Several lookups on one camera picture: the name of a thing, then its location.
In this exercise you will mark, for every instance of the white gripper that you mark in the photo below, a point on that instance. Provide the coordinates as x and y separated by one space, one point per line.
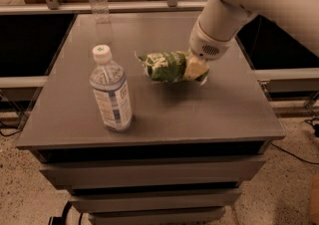
205 45

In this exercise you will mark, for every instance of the green jalapeno chip bag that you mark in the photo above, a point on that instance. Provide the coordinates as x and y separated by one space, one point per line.
166 67

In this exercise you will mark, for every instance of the water bottle with white cap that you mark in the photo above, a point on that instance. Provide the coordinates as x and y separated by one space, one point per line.
110 87

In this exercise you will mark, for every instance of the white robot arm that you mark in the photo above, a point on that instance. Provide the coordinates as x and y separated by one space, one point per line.
220 21

